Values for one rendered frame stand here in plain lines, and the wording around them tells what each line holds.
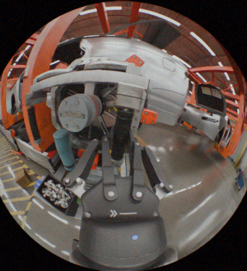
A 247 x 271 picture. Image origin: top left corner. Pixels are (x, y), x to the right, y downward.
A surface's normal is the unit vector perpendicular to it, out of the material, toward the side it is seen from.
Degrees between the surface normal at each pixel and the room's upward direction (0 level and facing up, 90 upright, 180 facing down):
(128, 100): 90
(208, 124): 89
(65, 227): 0
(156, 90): 90
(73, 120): 90
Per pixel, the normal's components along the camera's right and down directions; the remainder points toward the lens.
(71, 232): 0.18, -0.86
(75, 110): 0.02, 0.48
